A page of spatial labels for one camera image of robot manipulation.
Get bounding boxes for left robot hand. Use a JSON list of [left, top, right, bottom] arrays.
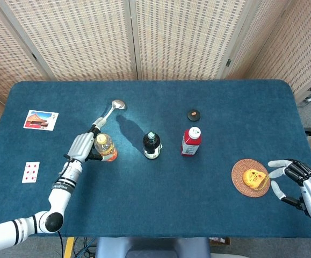
[[63, 117, 107, 163]]

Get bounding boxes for orange iced tea bottle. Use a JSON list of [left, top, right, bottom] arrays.
[[94, 133, 118, 162]]

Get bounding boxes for red juice bottle white cap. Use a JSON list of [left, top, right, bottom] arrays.
[[180, 126, 202, 156]]

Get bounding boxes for red palace postcard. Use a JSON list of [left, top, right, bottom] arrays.
[[23, 109, 60, 132]]

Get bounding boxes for diamonds playing card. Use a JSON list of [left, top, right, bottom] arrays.
[[21, 161, 41, 184]]

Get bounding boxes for dark brown tea bottle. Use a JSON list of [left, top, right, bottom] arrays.
[[142, 131, 163, 160]]

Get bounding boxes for woven rattan coaster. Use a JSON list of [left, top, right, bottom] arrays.
[[231, 158, 271, 198]]

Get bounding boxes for blue table cloth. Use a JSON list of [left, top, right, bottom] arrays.
[[0, 80, 311, 239]]

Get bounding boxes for black round lid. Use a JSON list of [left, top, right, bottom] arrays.
[[186, 109, 201, 121]]

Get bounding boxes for grey robot torso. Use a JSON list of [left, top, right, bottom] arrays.
[[95, 237, 212, 258]]

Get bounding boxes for metal ladle black handle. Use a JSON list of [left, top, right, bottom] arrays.
[[101, 99, 128, 123]]

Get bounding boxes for black cable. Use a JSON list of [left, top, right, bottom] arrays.
[[57, 230, 64, 258]]

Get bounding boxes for blue cable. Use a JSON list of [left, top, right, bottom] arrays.
[[74, 236, 97, 258]]

